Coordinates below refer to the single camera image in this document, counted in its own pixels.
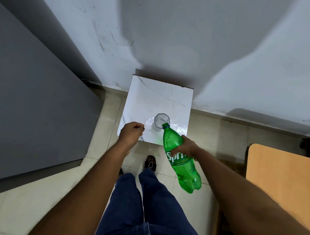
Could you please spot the green plastic soda bottle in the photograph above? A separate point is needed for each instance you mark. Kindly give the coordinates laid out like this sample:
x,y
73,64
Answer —
x,y
184,169

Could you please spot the person's left forearm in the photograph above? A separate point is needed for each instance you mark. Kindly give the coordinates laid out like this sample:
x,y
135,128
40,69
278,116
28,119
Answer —
x,y
92,186

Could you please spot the person's left hand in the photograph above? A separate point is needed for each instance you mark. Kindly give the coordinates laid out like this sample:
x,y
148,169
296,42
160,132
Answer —
x,y
129,135

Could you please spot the black sandal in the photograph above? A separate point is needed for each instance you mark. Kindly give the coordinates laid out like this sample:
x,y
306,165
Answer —
x,y
120,172
150,163

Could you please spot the white marble side table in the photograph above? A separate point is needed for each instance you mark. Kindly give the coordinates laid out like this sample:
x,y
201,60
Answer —
x,y
155,101

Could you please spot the person's right thumb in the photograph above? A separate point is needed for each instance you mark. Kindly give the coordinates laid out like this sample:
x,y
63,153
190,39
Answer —
x,y
184,140

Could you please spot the clear drinking glass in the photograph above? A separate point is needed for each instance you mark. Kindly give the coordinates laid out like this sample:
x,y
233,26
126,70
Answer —
x,y
161,120

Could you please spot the person's right hand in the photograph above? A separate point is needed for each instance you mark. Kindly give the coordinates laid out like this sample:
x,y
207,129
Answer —
x,y
187,148

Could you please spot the grey cabinet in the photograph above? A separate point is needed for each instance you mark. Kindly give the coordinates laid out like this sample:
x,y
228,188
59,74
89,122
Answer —
x,y
41,109

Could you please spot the light wooden table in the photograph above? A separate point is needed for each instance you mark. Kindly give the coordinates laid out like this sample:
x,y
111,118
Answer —
x,y
281,174

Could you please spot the person's left fingers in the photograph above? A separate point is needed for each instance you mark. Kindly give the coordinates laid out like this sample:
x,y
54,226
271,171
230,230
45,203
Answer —
x,y
139,128

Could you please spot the person's legs in blue jeans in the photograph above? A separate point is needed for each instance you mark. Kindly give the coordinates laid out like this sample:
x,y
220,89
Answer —
x,y
155,208

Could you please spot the person's right forearm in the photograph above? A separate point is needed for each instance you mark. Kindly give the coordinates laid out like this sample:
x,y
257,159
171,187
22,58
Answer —
x,y
242,193

